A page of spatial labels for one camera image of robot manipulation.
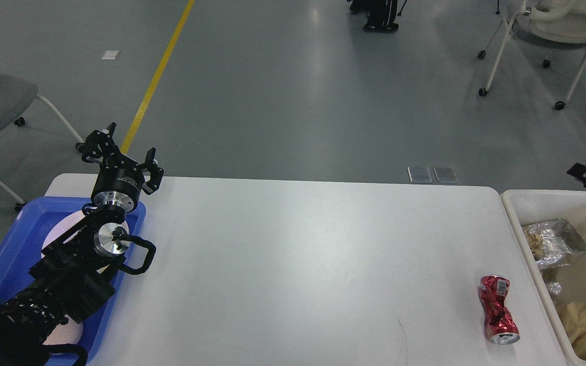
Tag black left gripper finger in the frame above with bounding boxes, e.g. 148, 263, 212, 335
137, 147, 164, 195
81, 122, 126, 168

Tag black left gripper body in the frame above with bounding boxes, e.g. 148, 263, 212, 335
91, 166, 145, 212

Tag aluminium foil tray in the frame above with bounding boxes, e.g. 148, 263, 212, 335
521, 218, 586, 270

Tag pink plate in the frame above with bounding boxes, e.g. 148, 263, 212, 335
42, 211, 132, 257

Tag red can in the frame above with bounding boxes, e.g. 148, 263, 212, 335
479, 276, 520, 345

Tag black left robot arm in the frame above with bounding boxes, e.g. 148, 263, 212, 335
0, 123, 164, 365

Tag white plastic bin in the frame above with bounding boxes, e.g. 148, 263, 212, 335
502, 190, 586, 365

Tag crumpled brown paper ball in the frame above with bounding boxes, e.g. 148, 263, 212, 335
524, 232, 546, 261

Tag right metal floor plate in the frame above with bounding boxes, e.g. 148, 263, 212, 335
433, 165, 460, 184

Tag metal floor plate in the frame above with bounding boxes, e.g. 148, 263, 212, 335
407, 165, 433, 185
433, 165, 460, 184

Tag white office chair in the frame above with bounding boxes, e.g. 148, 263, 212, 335
477, 1, 586, 111

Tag left metal floor plate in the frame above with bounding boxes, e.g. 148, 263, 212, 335
407, 165, 433, 185

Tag walking person black trousers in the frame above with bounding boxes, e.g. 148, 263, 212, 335
348, 1, 399, 34

